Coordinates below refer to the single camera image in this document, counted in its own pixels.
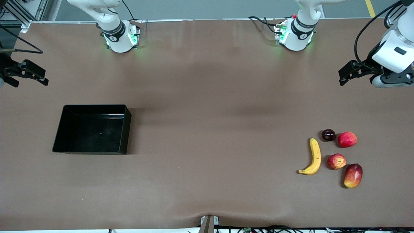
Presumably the black plastic box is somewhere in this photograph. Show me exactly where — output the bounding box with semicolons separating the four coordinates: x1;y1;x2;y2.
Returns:
52;104;132;155

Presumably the yellow banana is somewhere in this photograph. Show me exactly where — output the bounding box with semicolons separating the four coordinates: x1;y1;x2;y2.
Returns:
298;138;322;175

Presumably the red yellow striped apple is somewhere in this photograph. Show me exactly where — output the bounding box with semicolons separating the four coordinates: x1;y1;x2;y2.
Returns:
327;153;347;170

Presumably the dark purple plum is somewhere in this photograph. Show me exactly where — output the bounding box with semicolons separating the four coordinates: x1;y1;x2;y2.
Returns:
321;129;336;142

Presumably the pink red round fruit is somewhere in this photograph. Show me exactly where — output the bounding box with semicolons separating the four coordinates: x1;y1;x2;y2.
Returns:
338;131;358;148

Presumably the red yellow mango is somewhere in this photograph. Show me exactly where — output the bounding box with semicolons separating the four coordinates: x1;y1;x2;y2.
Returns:
343;163;363;189

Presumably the brown table cover mat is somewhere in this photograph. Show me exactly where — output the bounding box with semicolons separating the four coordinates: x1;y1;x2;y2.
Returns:
0;18;414;231

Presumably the grey metal pole clamp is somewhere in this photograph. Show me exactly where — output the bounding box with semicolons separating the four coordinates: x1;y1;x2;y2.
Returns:
199;215;220;233

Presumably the left arm wrist black cable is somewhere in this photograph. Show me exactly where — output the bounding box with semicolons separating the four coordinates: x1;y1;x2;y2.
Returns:
354;1;403;70

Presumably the arm wrist black cable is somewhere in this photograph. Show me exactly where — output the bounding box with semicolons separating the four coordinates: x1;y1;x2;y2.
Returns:
0;26;44;54
354;1;403;70

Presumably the right arm wrist black cable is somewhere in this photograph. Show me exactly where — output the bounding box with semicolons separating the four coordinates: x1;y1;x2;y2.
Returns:
0;26;44;54

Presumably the aluminium frame profile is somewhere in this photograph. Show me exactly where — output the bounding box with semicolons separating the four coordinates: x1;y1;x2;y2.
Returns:
385;0;414;26
0;0;49;31

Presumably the left arm base black cable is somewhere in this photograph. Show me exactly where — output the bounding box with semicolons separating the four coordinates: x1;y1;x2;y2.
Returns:
248;16;278;35

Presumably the arm base black cable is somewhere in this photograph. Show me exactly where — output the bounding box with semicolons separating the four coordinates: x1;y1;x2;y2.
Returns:
120;0;144;33
248;16;278;35

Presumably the right arm base black cable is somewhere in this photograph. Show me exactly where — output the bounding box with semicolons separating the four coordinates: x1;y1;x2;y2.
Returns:
120;0;144;33

